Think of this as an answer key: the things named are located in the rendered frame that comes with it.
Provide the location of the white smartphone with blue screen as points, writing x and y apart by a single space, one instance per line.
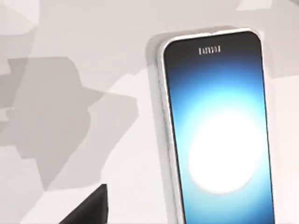
219 130

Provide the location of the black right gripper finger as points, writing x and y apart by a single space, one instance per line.
93 207

